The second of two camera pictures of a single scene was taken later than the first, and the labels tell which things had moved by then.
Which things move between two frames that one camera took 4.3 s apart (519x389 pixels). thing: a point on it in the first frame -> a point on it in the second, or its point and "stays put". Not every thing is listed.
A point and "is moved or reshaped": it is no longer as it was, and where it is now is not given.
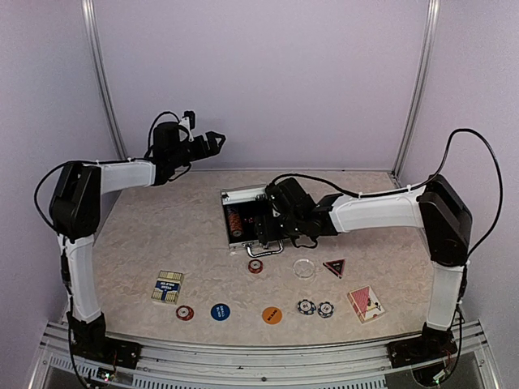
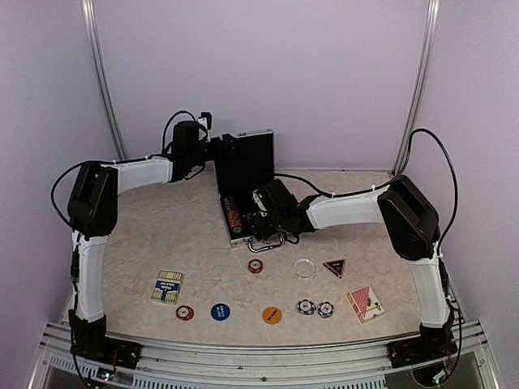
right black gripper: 264,231 stays put
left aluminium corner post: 97,54 stays put
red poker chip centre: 255,267 stays put
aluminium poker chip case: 242,207 is moved or reshaped
